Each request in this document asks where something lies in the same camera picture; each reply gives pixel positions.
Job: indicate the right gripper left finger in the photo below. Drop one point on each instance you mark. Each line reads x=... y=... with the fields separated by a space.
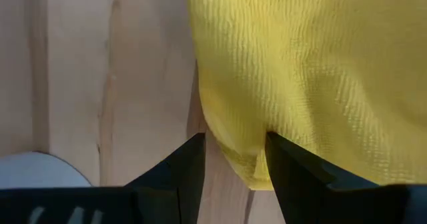
x=177 y=194

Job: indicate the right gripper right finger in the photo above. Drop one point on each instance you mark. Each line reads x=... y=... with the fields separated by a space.
x=307 y=197

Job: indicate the yellow microfiber towel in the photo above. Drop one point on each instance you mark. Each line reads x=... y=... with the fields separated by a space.
x=300 y=67

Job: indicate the white plant pot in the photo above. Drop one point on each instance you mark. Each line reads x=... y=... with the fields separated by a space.
x=40 y=170

